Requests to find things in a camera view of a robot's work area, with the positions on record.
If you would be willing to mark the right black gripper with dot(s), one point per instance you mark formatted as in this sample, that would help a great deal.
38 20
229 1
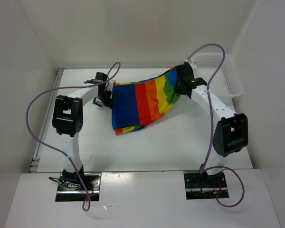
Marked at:
177 90

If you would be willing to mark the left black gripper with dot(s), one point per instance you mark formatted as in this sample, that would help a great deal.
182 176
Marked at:
108 103

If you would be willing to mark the rainbow striped shorts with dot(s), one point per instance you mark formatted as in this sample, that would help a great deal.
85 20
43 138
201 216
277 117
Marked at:
139 104

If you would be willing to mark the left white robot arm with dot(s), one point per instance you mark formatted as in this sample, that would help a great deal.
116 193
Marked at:
68 119

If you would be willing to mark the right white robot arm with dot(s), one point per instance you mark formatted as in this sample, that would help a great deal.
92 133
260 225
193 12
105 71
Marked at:
228 130

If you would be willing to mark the white plastic basket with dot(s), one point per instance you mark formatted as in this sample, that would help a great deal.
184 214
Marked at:
226 82

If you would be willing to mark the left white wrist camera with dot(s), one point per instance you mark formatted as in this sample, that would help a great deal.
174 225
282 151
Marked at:
111 84

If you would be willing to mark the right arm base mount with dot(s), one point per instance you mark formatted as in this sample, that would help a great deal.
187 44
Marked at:
202 186

